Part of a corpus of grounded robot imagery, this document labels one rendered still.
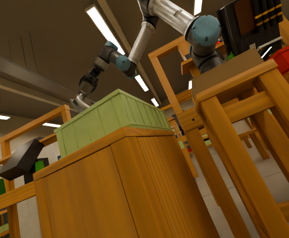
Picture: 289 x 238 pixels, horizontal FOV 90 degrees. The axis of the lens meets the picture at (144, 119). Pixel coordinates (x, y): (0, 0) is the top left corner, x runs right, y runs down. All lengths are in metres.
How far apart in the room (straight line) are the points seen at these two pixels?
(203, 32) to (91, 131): 0.65
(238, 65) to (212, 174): 0.71
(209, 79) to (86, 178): 0.65
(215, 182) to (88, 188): 0.83
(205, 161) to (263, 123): 0.42
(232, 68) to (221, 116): 0.22
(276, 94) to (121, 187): 0.66
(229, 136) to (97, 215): 0.56
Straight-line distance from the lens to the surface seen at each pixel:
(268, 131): 0.98
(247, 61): 0.79
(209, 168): 1.14
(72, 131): 0.75
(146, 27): 1.08
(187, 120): 1.13
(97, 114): 0.65
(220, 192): 1.18
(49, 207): 0.78
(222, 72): 0.76
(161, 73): 1.95
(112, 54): 0.89
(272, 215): 0.76
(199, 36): 0.77
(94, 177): 0.57
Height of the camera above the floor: 0.66
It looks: 15 degrees up
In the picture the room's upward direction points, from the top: 21 degrees counter-clockwise
